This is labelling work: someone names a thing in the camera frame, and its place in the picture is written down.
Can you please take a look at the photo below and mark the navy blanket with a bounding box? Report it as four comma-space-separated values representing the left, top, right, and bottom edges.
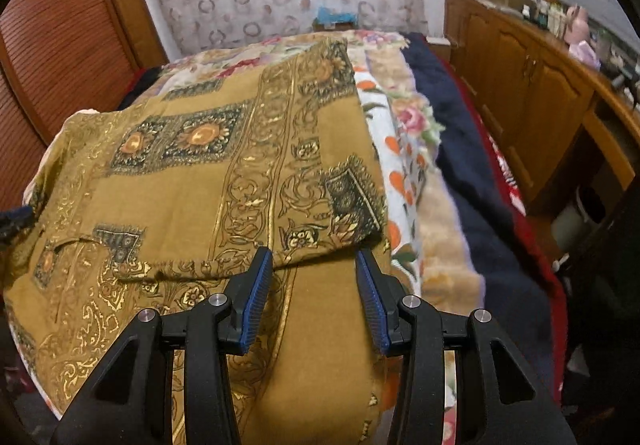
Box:
400, 32, 566, 396

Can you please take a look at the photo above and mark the white waste bin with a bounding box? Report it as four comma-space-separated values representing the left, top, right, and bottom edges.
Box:
552, 187, 608, 251

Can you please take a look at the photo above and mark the brown gold patterned garment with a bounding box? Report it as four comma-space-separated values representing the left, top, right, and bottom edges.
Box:
0, 37, 396, 445

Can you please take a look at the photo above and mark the red blanket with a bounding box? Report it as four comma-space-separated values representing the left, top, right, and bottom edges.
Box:
430, 45, 571, 296

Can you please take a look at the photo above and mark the row of toiletry bottles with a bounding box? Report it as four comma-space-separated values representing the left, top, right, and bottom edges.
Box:
520, 0, 566, 33

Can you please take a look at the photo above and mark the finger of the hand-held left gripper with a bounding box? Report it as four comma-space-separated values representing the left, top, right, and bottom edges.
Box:
0, 207, 36, 238

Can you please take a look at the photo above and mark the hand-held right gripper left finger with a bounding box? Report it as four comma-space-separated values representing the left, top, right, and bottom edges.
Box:
50, 246, 274, 445

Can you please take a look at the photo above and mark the long wooden cabinet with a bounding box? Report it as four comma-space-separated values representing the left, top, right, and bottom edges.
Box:
442, 0, 640, 220

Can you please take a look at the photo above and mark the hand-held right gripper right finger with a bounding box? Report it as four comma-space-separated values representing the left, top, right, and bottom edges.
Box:
354, 247, 576, 445

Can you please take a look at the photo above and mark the louvered wooden wardrobe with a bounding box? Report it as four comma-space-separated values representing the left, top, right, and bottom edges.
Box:
0, 0, 171, 210

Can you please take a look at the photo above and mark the floral rose blanket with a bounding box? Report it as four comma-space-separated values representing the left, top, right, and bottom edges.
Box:
125, 27, 486, 321

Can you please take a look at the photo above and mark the orange fruit print blanket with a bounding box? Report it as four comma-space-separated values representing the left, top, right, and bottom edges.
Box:
356, 75, 436, 296

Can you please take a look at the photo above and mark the pink bottle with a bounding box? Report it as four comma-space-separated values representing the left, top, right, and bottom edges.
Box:
565, 5, 591, 46

